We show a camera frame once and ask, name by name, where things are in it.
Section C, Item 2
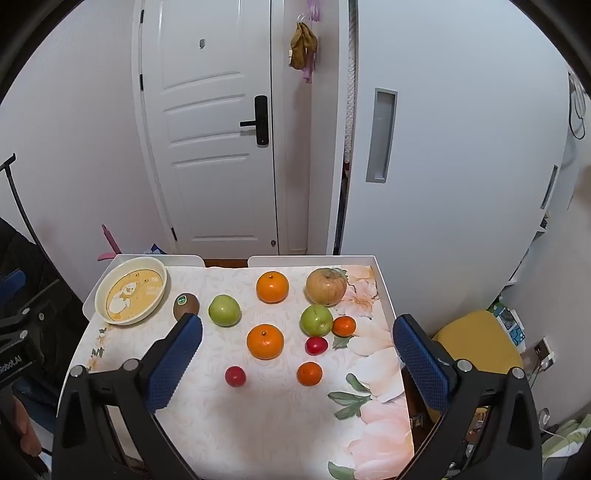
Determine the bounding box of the person's left hand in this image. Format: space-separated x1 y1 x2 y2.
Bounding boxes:
10 398 43 456

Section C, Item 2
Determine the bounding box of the white cabinet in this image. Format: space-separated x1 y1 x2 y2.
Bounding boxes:
505 138 583 296

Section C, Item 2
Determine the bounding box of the white panel door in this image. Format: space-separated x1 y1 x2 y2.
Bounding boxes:
131 0 279 256

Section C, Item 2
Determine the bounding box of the green apple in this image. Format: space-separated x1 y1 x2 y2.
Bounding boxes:
208 294 242 328
300 304 334 336

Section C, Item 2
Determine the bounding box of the brown kiwi with green sticker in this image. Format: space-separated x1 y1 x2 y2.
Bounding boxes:
173 292 201 321

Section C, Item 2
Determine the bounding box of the thin black metal rod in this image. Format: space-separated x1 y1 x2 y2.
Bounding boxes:
0 153 49 264

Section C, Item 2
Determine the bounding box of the white power strip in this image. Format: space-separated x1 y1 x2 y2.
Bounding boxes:
526 338 555 370

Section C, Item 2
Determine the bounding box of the black door lock handle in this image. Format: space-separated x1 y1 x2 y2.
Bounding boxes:
240 95 269 147

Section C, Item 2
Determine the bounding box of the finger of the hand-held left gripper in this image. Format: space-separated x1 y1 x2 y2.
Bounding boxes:
0 269 63 333

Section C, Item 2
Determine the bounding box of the large orange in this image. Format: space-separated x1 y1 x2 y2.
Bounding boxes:
246 324 284 361
256 271 290 304

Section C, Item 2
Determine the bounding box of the white sliding door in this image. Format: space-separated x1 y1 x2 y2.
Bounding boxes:
344 0 573 324

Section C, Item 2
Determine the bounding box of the pink handled broom set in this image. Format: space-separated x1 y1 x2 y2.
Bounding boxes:
97 224 122 261

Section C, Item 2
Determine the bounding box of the blue-green packet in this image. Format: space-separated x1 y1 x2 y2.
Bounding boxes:
492 302 527 344

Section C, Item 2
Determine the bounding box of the black cable loop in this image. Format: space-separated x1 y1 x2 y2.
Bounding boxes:
567 71 591 140

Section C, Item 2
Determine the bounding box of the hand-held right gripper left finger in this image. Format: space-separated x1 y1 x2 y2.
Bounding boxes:
52 313 204 480

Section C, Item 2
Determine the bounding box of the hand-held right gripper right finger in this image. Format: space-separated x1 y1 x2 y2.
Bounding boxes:
392 314 543 480

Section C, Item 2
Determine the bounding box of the large yellow-brown apple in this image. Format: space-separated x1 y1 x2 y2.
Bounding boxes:
305 268 348 307

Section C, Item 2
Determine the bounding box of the green striped cloth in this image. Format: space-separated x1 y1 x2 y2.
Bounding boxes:
540 415 591 462

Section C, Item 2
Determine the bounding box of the yellow stool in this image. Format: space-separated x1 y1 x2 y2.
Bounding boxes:
431 310 525 377

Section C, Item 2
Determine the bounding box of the cream bowl with duck print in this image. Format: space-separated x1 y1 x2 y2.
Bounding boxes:
95 257 169 326

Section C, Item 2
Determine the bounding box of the floral white tablecloth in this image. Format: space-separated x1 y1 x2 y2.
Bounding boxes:
69 263 416 480

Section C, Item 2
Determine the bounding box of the grey recessed door handle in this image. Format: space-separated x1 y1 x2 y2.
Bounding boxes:
367 88 398 184

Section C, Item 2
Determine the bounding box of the brown hanging cloth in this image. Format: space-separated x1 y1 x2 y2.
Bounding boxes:
289 22 318 71

